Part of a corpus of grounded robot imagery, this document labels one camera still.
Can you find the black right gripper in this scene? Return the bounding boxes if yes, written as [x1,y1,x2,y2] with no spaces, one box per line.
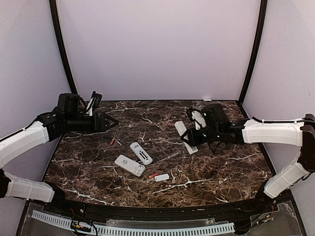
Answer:
[181,126,221,146]

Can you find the slim white remote control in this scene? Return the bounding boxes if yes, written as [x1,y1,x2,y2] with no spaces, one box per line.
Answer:
[174,121,198,154]

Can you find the clear handle screwdriver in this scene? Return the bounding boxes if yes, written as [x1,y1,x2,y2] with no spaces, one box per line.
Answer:
[159,151,182,162]

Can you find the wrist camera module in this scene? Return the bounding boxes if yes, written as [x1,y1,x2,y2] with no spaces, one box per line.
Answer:
[186,108,206,130]
[85,91,102,116]

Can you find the black front rail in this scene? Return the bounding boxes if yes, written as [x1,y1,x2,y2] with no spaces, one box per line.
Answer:
[29,190,293,224]

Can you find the white slotted cable duct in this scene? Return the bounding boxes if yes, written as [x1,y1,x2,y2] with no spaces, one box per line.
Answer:
[31,210,235,236]

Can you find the black right frame post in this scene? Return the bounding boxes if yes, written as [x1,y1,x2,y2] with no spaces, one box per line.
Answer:
[238,0,268,106]

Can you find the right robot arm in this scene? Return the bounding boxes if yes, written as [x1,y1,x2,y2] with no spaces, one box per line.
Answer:
[175,103,315,213]

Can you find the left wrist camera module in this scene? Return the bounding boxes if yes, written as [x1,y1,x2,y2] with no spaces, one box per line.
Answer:
[85,91,102,116]

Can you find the white remote with green buttons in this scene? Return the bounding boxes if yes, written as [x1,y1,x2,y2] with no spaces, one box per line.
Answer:
[115,155,146,177]

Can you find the white remote with compartment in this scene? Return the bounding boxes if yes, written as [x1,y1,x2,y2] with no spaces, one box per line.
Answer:
[130,142,153,166]

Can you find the white battery cover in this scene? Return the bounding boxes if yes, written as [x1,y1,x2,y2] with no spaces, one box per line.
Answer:
[154,174,169,182]

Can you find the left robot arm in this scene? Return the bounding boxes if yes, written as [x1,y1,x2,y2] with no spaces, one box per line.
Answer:
[0,92,119,214]

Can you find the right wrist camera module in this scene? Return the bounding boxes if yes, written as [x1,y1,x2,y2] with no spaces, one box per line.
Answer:
[186,108,206,130]

